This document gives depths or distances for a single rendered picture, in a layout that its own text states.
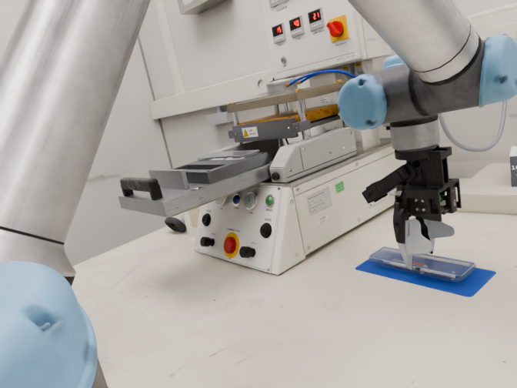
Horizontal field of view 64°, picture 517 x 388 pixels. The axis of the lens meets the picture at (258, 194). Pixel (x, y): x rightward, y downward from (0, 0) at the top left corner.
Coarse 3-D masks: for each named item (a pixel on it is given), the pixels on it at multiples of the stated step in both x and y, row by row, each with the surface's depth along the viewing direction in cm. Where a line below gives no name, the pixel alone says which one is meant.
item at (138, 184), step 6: (120, 180) 88; (126, 180) 85; (132, 180) 83; (138, 180) 80; (144, 180) 78; (150, 180) 77; (156, 180) 78; (126, 186) 86; (132, 186) 83; (138, 186) 81; (144, 186) 79; (150, 186) 77; (156, 186) 77; (126, 192) 88; (132, 192) 89; (150, 192) 77; (156, 192) 78; (156, 198) 78
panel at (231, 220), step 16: (240, 192) 99; (256, 192) 94; (272, 192) 90; (208, 208) 108; (224, 208) 103; (240, 208) 98; (256, 208) 93; (272, 208) 89; (208, 224) 107; (224, 224) 102; (240, 224) 97; (256, 224) 93; (272, 224) 88; (224, 240) 101; (240, 240) 96; (256, 240) 92; (272, 240) 88; (224, 256) 100; (240, 256) 95; (256, 256) 91; (272, 256) 87
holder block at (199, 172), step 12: (252, 156) 90; (264, 156) 91; (180, 168) 98; (192, 168) 98; (204, 168) 94; (216, 168) 84; (228, 168) 85; (240, 168) 87; (252, 168) 89; (192, 180) 87; (204, 180) 83; (216, 180) 83
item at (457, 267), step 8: (384, 248) 83; (392, 248) 83; (376, 256) 80; (384, 256) 80; (392, 256) 79; (400, 256) 78; (416, 256) 77; (424, 256) 76; (432, 256) 76; (440, 256) 75; (416, 264) 74; (424, 264) 73; (432, 264) 73; (440, 264) 72; (448, 264) 72; (456, 264) 71; (464, 264) 70; (472, 264) 70; (448, 272) 69; (456, 272) 68; (464, 272) 68
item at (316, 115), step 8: (280, 104) 106; (288, 104) 106; (336, 104) 105; (280, 112) 108; (288, 112) 106; (296, 112) 103; (312, 112) 100; (320, 112) 101; (328, 112) 101; (336, 112) 105; (256, 120) 107; (264, 120) 103; (296, 120) 96; (312, 120) 100; (320, 120) 102; (328, 120) 103
